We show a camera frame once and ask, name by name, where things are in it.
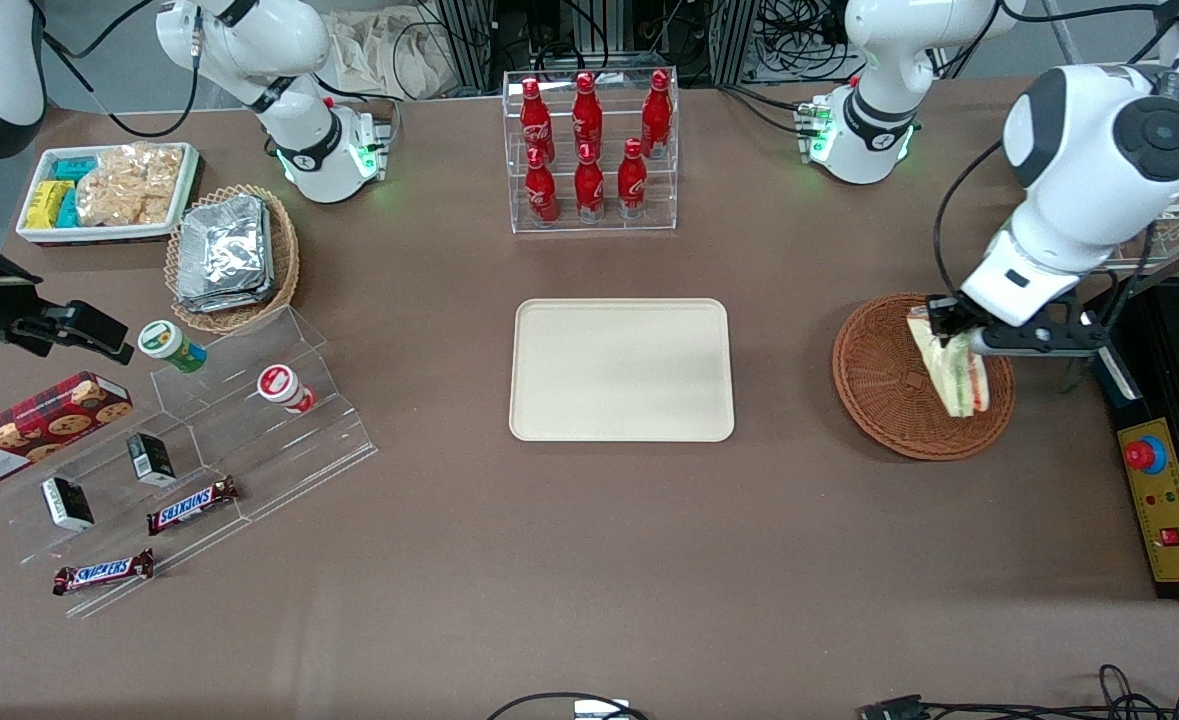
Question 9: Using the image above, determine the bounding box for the small black box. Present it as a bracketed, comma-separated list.
[127, 432, 177, 488]
[42, 477, 95, 532]

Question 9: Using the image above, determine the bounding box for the beige cloth bag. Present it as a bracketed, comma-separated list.
[324, 8, 457, 101]

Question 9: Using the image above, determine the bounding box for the oval light wicker basket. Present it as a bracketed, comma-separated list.
[165, 184, 301, 334]

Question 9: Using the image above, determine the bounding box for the beige plastic tray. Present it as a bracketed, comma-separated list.
[509, 298, 736, 443]

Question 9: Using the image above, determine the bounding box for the Snickers chocolate bar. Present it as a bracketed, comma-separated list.
[53, 548, 156, 597]
[146, 476, 241, 536]

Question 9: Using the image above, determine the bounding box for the large bag of crackers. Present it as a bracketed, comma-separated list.
[77, 143, 185, 227]

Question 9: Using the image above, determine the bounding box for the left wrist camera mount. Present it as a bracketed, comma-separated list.
[971, 308, 1112, 361]

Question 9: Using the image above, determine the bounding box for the triangle sandwich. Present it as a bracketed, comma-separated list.
[907, 308, 991, 419]

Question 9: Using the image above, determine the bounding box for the white rectangular snack tray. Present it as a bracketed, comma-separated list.
[16, 142, 200, 246]

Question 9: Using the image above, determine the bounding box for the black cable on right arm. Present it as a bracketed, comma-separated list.
[41, 0, 202, 139]

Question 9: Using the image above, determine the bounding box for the silver foil packet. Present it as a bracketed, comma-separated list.
[175, 285, 276, 314]
[177, 195, 273, 299]

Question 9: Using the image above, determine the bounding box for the black cable with connector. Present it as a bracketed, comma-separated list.
[861, 664, 1179, 720]

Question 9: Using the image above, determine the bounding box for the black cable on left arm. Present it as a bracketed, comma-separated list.
[933, 140, 1007, 301]

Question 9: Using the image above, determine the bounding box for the red lidded cup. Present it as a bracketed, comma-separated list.
[257, 365, 315, 414]

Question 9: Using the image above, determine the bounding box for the round brown wicker basket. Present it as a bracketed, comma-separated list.
[832, 292, 1016, 461]

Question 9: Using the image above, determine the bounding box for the red tartan cookie box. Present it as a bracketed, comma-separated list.
[0, 371, 134, 494]

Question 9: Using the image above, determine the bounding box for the green lidded cup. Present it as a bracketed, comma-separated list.
[138, 320, 207, 374]

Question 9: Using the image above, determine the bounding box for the red cola bottle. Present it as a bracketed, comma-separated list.
[519, 77, 554, 164]
[525, 147, 560, 225]
[572, 72, 604, 161]
[574, 143, 606, 223]
[617, 138, 649, 219]
[642, 70, 673, 159]

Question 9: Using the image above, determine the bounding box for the black looped cable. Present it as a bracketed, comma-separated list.
[487, 692, 650, 720]

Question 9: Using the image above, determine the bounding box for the yellow snack pack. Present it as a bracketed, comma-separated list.
[26, 180, 75, 230]

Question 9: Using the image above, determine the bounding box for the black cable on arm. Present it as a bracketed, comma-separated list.
[933, 140, 1007, 301]
[41, 0, 202, 139]

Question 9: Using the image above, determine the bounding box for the black yellow control box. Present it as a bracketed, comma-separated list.
[1077, 278, 1179, 601]

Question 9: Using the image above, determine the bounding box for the clear acrylic stepped display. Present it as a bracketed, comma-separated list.
[0, 305, 380, 619]

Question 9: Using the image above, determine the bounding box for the clear acrylic bottle rack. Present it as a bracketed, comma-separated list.
[502, 68, 680, 235]

